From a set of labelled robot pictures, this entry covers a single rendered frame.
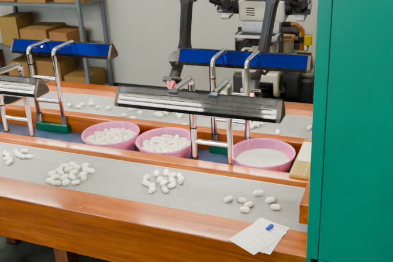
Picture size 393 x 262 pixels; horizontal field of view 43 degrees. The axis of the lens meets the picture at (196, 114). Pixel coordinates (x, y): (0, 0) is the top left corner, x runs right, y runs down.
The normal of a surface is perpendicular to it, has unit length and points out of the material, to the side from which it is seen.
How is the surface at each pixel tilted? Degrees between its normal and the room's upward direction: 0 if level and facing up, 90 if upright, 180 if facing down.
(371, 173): 90
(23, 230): 90
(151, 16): 90
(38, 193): 0
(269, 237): 0
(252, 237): 0
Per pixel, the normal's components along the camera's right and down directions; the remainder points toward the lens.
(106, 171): -0.04, -0.93
